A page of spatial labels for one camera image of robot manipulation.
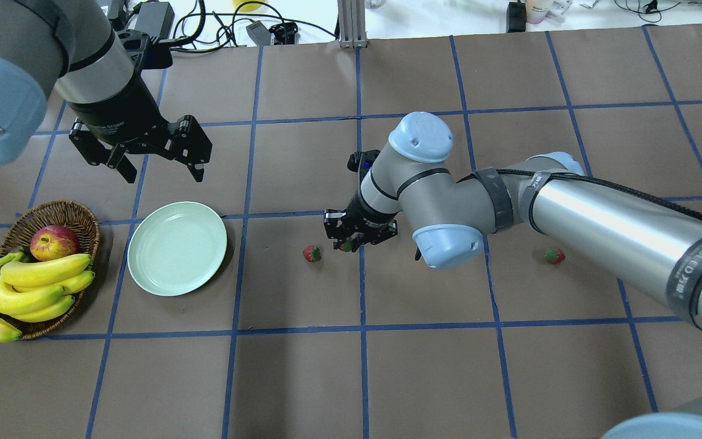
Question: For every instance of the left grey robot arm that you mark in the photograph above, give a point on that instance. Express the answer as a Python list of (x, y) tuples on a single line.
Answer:
[(71, 48)]

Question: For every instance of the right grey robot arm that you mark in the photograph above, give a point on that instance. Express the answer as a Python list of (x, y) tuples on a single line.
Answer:
[(645, 241)]

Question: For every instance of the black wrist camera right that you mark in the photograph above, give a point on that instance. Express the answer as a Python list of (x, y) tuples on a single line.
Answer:
[(361, 162)]

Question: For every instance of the red apple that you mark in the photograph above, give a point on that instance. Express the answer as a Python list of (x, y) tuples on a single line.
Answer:
[(53, 242)]

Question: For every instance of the aluminium profile post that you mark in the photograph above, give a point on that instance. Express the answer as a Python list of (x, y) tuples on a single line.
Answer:
[(352, 24)]

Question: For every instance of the yellow banana bunch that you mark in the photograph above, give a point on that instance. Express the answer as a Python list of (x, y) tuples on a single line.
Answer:
[(39, 292)]

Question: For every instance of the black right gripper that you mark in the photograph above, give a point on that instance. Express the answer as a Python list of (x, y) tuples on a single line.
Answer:
[(368, 213)]

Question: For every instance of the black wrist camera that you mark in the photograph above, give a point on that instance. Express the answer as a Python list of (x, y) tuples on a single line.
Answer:
[(361, 162), (145, 51)]

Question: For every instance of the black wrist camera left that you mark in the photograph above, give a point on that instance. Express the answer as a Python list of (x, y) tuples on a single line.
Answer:
[(145, 51)]

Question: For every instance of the black power adapter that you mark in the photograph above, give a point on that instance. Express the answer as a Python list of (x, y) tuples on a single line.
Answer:
[(153, 18)]

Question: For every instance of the red strawberry moved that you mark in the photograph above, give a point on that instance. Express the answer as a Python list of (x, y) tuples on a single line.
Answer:
[(554, 255), (312, 253), (347, 246)]

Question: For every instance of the brown wicker basket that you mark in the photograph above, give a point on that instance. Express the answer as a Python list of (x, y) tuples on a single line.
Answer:
[(84, 226)]

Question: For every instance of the light green plate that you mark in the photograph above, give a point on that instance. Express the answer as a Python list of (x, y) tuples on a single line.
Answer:
[(177, 249)]

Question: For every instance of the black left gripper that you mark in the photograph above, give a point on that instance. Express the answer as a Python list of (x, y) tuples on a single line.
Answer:
[(120, 113)]

